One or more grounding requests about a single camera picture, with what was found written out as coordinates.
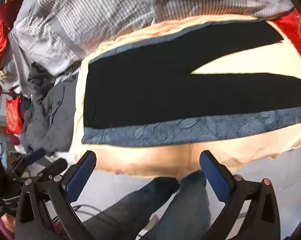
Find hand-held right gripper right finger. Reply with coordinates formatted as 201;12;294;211
199;150;282;240

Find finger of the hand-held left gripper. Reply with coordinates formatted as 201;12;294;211
37;158;68;180
14;148;46;178

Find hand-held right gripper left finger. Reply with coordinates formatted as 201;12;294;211
15;150;97;240

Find black pants with blue trim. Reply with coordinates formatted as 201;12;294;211
82;17;301;147

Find person's left forearm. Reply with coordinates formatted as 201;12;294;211
0;215;16;240

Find pile of grey clothes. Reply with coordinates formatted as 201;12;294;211
20;62;79;155

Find peach blanket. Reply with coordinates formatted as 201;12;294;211
70;14;301;179

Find grey striped quilt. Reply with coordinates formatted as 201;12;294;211
3;0;294;98

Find black cord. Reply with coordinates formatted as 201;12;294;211
70;204;103;218

